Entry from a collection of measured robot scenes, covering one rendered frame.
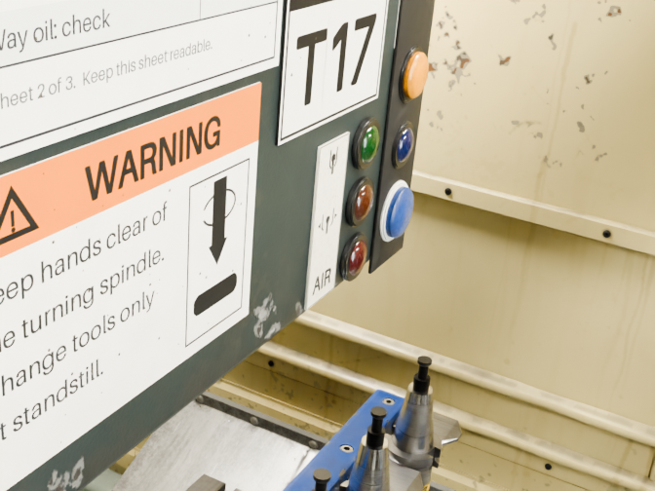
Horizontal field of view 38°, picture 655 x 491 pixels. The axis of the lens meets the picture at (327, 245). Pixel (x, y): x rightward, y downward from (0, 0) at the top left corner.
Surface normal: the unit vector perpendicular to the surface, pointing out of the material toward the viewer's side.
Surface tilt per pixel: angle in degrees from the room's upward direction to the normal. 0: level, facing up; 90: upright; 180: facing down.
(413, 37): 90
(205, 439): 24
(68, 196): 90
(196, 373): 90
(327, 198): 90
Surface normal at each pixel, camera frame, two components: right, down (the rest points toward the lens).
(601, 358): -0.47, 0.33
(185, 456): -0.11, -0.69
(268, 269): 0.88, 0.27
